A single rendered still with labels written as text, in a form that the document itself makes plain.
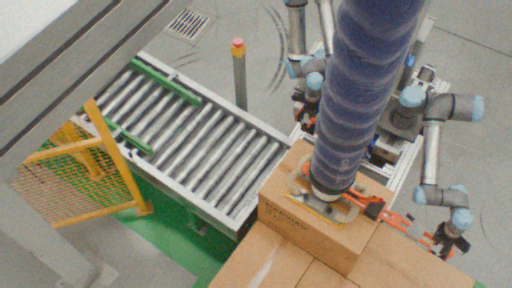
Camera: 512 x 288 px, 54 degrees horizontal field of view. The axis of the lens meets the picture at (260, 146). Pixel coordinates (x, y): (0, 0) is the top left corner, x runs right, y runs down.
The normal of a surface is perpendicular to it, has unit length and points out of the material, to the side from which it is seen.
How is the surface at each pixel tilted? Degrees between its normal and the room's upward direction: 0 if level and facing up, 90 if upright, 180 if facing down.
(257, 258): 0
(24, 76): 90
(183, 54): 0
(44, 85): 90
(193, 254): 0
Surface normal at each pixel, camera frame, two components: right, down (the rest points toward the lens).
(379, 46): 0.05, 0.71
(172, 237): 0.00, -0.49
